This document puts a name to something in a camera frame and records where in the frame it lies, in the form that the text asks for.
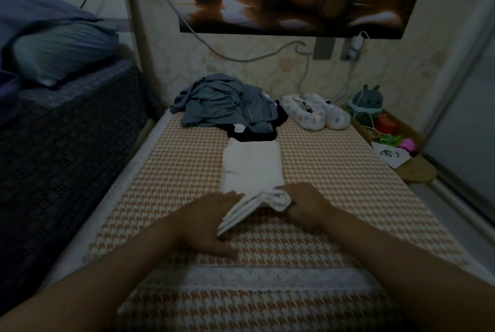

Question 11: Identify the person's right hand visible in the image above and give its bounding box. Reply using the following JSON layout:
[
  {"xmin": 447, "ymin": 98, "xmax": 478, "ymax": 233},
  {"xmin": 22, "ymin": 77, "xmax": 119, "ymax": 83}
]
[{"xmin": 274, "ymin": 183, "xmax": 335, "ymax": 235}]

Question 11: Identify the person's left hand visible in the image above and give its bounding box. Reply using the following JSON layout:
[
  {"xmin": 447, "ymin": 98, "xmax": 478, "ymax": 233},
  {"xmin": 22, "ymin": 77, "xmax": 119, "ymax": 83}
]
[{"xmin": 170, "ymin": 191, "xmax": 244, "ymax": 259}]

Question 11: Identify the cream long-sleeve shirt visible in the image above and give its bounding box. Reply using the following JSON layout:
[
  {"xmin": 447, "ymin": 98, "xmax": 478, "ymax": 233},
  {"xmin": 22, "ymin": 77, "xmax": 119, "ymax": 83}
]
[{"xmin": 217, "ymin": 136, "xmax": 292, "ymax": 236}]

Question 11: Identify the black garment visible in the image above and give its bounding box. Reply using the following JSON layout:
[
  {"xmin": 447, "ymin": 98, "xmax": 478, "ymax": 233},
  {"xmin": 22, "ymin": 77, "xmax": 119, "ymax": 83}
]
[{"xmin": 226, "ymin": 100, "xmax": 289, "ymax": 142}]

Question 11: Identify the pile of grey-blue clothes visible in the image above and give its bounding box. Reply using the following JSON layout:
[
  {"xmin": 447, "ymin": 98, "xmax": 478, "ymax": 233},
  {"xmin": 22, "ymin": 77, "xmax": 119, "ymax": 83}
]
[{"xmin": 170, "ymin": 73, "xmax": 279, "ymax": 134}]

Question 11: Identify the person's right forearm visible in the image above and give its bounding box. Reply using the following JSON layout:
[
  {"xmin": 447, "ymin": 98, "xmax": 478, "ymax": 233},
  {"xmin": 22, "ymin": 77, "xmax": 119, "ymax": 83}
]
[{"xmin": 319, "ymin": 208, "xmax": 495, "ymax": 332}]

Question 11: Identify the person's left forearm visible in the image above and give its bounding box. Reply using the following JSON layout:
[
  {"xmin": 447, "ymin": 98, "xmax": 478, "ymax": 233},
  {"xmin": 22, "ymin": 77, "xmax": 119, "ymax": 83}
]
[{"xmin": 0, "ymin": 223, "xmax": 204, "ymax": 332}]

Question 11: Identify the white printed card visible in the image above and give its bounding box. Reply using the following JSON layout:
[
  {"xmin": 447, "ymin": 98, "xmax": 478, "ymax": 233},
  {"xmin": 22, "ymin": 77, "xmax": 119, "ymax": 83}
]
[{"xmin": 371, "ymin": 141, "xmax": 413, "ymax": 170}]

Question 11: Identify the green toy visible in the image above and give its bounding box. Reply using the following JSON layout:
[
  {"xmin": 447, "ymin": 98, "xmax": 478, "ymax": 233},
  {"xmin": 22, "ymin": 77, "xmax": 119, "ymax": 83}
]
[{"xmin": 376, "ymin": 133, "xmax": 403, "ymax": 147}]

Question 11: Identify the red toy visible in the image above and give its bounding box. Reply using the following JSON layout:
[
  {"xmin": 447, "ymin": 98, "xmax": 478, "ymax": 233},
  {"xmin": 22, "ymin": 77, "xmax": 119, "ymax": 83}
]
[{"xmin": 375, "ymin": 114, "xmax": 401, "ymax": 136}]

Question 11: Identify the teal round bunny lamp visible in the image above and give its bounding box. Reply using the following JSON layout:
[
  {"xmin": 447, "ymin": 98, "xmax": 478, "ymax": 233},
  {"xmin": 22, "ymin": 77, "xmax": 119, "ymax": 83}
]
[{"xmin": 348, "ymin": 84, "xmax": 384, "ymax": 120}]

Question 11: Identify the wooden bedside tray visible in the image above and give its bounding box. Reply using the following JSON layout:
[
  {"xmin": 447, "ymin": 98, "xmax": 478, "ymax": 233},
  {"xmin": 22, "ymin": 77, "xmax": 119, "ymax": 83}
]
[{"xmin": 352, "ymin": 112, "xmax": 438, "ymax": 184}]

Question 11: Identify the dark patterned bed cover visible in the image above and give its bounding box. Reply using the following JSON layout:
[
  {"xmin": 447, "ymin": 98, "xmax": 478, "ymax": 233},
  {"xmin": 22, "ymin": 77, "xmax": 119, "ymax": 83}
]
[{"xmin": 0, "ymin": 59, "xmax": 152, "ymax": 313}]

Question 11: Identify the white charger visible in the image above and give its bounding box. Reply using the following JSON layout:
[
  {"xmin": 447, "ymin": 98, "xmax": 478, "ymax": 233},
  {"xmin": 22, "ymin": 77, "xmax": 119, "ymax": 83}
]
[{"xmin": 348, "ymin": 34, "xmax": 366, "ymax": 62}]

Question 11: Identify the grey sliding door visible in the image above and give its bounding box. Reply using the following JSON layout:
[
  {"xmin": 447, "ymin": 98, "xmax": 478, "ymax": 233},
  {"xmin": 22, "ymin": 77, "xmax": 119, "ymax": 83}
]
[{"xmin": 421, "ymin": 34, "xmax": 495, "ymax": 228}]

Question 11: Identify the grey-green pillow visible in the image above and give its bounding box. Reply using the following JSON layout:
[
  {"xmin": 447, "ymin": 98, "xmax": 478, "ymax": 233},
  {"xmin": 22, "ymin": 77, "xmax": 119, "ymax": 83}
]
[{"xmin": 11, "ymin": 21, "xmax": 121, "ymax": 87}]

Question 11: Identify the blue folded blanket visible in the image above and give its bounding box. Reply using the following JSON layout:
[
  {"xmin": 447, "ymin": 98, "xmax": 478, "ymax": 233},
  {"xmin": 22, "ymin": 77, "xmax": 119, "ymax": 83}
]
[{"xmin": 0, "ymin": 71, "xmax": 20, "ymax": 124}]

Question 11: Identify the blue pillow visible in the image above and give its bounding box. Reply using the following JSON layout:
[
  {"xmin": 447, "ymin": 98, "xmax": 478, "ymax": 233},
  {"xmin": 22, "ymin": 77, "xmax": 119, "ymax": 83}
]
[{"xmin": 0, "ymin": 0, "xmax": 102, "ymax": 51}]

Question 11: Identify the thin white charger cable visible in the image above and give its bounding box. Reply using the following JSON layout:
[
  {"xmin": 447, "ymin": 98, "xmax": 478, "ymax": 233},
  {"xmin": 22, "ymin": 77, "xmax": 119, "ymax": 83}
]
[{"xmin": 334, "ymin": 59, "xmax": 365, "ymax": 106}]

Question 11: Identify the grey wall socket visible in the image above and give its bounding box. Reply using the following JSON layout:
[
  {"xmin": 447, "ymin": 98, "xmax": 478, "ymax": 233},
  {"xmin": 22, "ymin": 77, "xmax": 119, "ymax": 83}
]
[{"xmin": 313, "ymin": 36, "xmax": 335, "ymax": 61}]

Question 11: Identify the long white cable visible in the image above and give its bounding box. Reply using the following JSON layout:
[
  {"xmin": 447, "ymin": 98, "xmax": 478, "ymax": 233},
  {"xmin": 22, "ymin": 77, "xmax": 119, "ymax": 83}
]
[{"xmin": 139, "ymin": 0, "xmax": 310, "ymax": 64}]

